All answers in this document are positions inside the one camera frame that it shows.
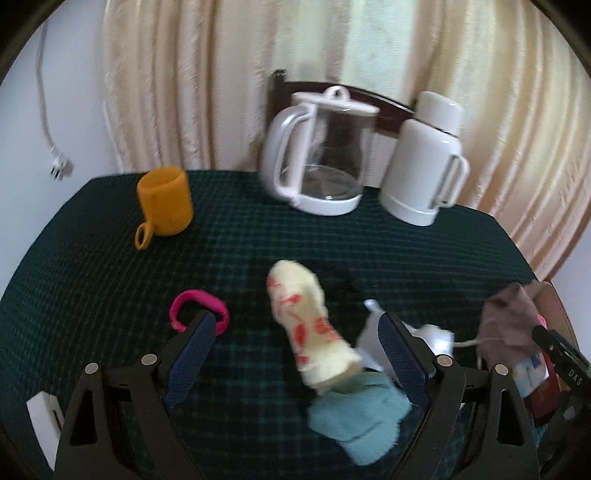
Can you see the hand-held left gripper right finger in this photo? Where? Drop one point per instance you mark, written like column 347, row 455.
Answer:
column 401, row 350

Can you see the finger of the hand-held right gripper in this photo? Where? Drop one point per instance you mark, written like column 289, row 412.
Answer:
column 565, row 355

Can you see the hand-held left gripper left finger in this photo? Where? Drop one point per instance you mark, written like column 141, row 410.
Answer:
column 191, row 355

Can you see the red cardboard box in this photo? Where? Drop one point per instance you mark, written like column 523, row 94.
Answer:
column 556, row 304

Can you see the brown cloth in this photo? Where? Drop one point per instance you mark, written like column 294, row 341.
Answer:
column 505, row 318

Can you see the teal sock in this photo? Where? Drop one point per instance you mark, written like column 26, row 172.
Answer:
column 360, row 415

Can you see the cream sock with red print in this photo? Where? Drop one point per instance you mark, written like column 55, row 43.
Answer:
column 304, row 318

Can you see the white plastic pouch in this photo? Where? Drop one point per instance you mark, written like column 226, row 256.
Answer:
column 431, row 339

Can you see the white and blue tissue pack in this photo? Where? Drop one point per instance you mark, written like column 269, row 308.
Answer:
column 531, row 374

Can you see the dark green checked tablecloth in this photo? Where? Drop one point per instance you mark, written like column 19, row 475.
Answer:
column 231, row 249

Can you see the orange mug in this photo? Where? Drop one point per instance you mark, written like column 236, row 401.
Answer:
column 166, row 198

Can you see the small white box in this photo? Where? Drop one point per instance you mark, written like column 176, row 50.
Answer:
column 41, row 424

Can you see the white thermos flask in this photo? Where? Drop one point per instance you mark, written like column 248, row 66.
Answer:
column 422, row 166

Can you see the dark wooden chair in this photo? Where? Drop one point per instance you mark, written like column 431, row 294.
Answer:
column 392, row 115

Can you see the cream curtain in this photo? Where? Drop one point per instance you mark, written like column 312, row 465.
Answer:
column 184, row 83

